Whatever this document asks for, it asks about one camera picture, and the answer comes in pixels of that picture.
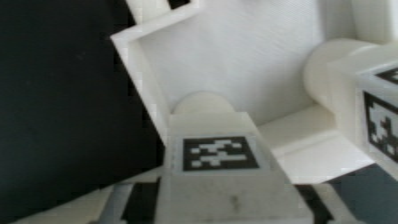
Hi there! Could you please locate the white chair seat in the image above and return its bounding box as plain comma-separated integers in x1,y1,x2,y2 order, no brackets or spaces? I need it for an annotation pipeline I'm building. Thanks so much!
111,0,398,183

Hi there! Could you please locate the white chair leg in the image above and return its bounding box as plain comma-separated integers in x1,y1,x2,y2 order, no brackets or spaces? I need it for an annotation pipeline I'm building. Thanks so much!
303,39,398,181
154,92,314,224

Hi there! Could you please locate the white U-shaped obstacle fence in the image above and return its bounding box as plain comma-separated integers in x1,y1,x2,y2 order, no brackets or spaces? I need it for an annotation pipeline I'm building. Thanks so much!
10,167,161,224

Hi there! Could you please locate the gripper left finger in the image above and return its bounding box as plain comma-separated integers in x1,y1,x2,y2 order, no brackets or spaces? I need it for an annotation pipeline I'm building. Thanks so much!
88,178,159,224

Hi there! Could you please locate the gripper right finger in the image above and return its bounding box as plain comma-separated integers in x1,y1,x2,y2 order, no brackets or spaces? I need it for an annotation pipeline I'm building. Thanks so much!
294,184,365,224

